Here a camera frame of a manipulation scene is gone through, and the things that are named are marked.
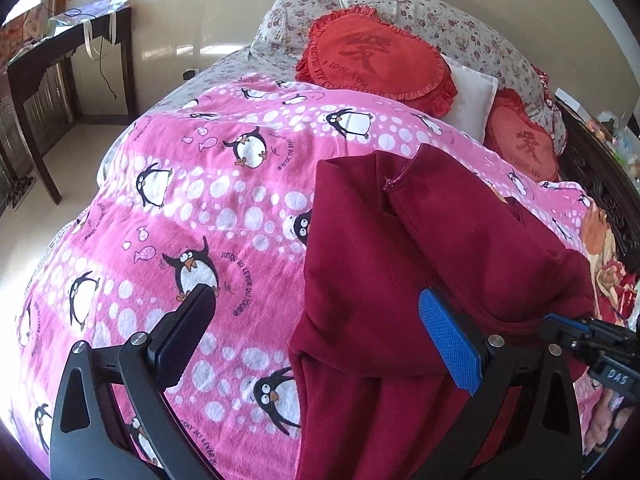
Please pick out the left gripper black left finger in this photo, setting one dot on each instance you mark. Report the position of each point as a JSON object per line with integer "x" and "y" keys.
{"x": 89, "y": 438}

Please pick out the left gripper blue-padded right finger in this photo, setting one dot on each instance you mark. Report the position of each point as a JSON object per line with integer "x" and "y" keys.
{"x": 521, "y": 420}

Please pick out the dark red knit sweater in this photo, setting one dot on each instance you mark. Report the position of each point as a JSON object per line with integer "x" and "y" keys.
{"x": 375, "y": 397}

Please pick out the person's right hand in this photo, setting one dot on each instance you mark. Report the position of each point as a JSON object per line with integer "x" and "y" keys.
{"x": 603, "y": 419}

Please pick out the orange floral blanket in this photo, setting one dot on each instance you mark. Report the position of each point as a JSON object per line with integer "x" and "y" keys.
{"x": 615, "y": 289}

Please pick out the dark carved wooden headboard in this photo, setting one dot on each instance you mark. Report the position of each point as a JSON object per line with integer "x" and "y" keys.
{"x": 588, "y": 162}

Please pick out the small red heart cushion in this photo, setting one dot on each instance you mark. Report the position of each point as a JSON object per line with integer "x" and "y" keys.
{"x": 518, "y": 140}

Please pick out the pink penguin print blanket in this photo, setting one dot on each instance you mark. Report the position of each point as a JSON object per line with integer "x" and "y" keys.
{"x": 240, "y": 227}

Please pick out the white square pillow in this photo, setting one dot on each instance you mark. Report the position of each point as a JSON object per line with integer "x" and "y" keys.
{"x": 473, "y": 103}

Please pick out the floral long pillow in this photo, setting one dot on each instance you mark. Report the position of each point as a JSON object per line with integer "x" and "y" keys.
{"x": 476, "y": 45}

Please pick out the large red heart cushion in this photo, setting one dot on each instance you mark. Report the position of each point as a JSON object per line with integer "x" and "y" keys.
{"x": 354, "y": 49}

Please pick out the dark wooden side table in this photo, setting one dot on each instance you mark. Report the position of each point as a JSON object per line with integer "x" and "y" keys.
{"x": 23, "y": 79}

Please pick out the floral small pillow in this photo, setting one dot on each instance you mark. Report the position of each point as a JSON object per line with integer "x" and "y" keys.
{"x": 283, "y": 34}

